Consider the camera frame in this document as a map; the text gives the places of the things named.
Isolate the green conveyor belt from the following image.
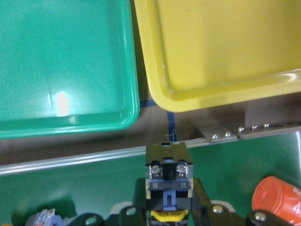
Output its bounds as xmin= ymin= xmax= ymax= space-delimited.
xmin=0 ymin=128 xmax=301 ymax=224

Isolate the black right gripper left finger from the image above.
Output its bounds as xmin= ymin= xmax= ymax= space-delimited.
xmin=118 ymin=178 xmax=148 ymax=226

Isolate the green plastic tray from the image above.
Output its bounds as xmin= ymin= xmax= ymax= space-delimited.
xmin=0 ymin=0 xmax=139 ymax=139

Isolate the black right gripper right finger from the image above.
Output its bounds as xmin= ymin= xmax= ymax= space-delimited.
xmin=191 ymin=178 xmax=213 ymax=226

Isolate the orange 4680 cylinder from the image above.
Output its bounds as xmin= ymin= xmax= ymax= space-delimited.
xmin=252 ymin=176 xmax=301 ymax=226

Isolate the yellow push button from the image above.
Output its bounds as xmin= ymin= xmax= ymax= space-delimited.
xmin=145 ymin=142 xmax=194 ymax=226
xmin=11 ymin=209 xmax=65 ymax=226

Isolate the yellow plastic tray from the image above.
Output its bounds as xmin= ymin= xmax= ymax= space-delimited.
xmin=134 ymin=0 xmax=301 ymax=113

